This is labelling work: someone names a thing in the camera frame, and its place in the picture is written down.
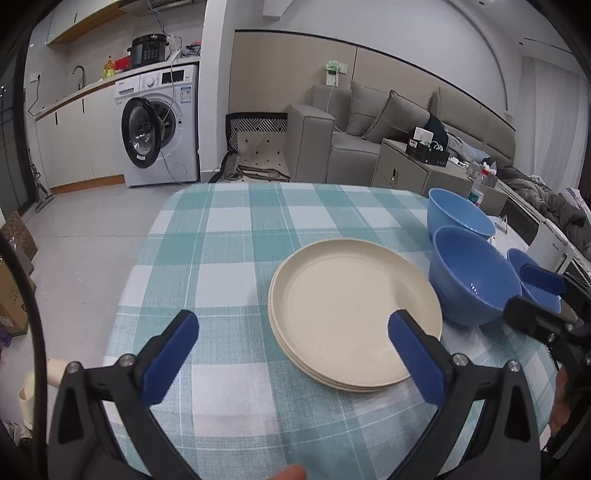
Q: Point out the black box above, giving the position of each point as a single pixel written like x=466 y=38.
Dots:
x=427 y=154

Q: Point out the grey side cabinet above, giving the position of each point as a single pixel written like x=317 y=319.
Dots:
x=406 y=168

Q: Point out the person's right hand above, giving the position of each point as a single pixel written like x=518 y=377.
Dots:
x=561 y=401

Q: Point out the black white patterned mat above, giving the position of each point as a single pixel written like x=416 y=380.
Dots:
x=258 y=138

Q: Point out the floor mop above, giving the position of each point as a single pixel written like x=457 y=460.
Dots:
x=41 y=189

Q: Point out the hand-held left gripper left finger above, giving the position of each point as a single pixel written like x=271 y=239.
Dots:
x=171 y=360

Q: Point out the white washing machine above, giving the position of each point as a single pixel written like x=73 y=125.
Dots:
x=180 y=138

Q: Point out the blue bowl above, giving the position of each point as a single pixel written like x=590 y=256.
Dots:
x=471 y=281
x=538 y=299
x=461 y=217

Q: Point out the brown patterned box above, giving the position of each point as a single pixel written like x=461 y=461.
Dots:
x=21 y=230

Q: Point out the green white wall charger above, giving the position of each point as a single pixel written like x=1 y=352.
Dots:
x=333 y=71

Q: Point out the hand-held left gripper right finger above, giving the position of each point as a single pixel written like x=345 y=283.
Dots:
x=415 y=364

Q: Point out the yellow oil bottle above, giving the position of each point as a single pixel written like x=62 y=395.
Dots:
x=109 y=68

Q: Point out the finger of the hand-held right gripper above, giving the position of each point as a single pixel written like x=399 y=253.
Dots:
x=542 y=279
x=531 y=316

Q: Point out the grey sofa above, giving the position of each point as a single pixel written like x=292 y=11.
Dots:
x=309 y=147

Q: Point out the black rice cooker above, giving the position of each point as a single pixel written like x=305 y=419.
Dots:
x=147 y=50

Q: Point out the grey blanket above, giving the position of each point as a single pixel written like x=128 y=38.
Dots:
x=545 y=194

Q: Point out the cardboard box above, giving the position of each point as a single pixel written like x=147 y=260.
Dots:
x=9 y=295

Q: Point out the white kitchen counter cabinet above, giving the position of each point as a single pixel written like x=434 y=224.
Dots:
x=78 y=138

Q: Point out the range hood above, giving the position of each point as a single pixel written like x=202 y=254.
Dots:
x=161 y=3

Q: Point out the white appliance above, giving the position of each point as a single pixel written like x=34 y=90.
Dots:
x=551 y=244

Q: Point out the kitchen faucet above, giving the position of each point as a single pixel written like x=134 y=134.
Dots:
x=79 y=76

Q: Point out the dark blue pillow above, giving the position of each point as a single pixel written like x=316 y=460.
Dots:
x=436 y=131

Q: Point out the white upper kitchen cabinets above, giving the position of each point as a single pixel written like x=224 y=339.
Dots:
x=78 y=18

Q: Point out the beige slipper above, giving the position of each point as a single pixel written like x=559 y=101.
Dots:
x=56 y=369
x=27 y=397

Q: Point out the person's left hand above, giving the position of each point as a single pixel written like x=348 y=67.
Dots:
x=288 y=473

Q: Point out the teal checked tablecloth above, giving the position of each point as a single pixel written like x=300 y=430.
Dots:
x=221 y=277

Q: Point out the dark glass door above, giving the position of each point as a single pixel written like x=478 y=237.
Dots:
x=11 y=115

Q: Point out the red container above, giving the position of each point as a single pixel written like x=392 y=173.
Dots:
x=122 y=62

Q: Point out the grey sofa cushion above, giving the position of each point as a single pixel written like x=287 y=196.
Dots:
x=401 y=120
x=364 y=110

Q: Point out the white wall socket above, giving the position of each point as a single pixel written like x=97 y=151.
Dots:
x=34 y=76

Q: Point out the clear water bottle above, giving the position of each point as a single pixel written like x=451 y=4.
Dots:
x=478 y=189

